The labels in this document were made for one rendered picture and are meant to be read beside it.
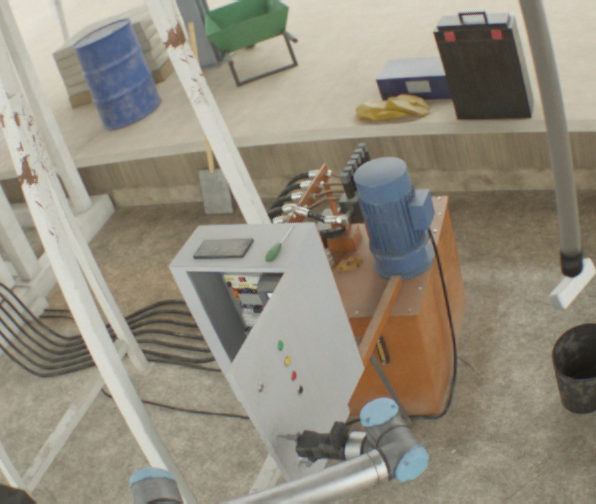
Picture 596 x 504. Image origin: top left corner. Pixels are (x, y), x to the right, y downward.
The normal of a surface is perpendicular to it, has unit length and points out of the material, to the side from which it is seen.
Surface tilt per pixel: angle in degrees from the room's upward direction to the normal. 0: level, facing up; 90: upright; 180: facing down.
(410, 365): 90
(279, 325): 90
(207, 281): 90
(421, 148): 90
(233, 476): 0
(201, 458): 0
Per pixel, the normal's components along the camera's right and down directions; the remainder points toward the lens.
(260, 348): 0.88, -0.02
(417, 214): -0.37, 0.61
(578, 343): -0.06, 0.43
